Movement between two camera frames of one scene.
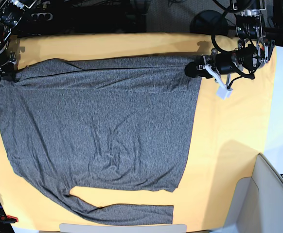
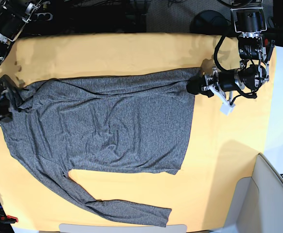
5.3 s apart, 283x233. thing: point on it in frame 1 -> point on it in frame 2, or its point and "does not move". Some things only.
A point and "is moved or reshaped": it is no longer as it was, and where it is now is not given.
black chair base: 209,22 does not move
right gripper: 221,63 -> 224,80
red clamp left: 9,219 does not move
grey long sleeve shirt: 121,123 is moved or reshaped
